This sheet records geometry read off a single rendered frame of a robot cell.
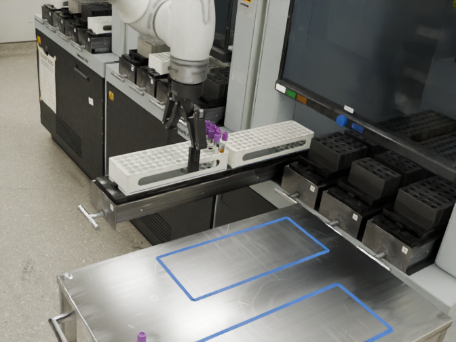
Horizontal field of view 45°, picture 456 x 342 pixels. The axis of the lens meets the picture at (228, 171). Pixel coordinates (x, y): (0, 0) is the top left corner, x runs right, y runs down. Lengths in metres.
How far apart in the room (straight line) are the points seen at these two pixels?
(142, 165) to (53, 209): 1.47
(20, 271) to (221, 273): 1.44
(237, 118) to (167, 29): 0.63
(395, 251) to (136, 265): 0.61
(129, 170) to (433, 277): 0.75
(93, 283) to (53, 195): 1.85
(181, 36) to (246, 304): 0.60
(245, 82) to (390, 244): 0.72
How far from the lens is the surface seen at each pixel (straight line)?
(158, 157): 1.39
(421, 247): 1.36
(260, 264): 1.14
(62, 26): 2.85
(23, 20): 4.93
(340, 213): 1.45
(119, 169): 1.33
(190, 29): 1.25
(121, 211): 1.32
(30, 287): 2.35
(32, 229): 2.66
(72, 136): 2.97
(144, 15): 1.34
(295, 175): 1.53
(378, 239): 1.39
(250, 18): 1.74
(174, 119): 1.41
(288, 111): 1.72
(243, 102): 1.80
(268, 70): 1.69
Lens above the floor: 1.51
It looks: 28 degrees down
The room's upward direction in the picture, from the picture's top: 7 degrees clockwise
